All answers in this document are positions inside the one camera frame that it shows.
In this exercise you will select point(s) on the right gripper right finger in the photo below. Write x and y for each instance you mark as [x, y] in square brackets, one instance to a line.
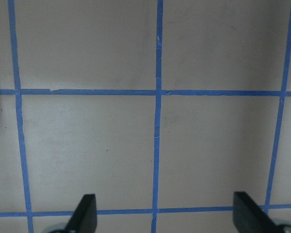
[248, 217]

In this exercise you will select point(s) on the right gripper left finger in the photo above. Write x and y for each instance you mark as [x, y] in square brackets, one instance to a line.
[84, 218]

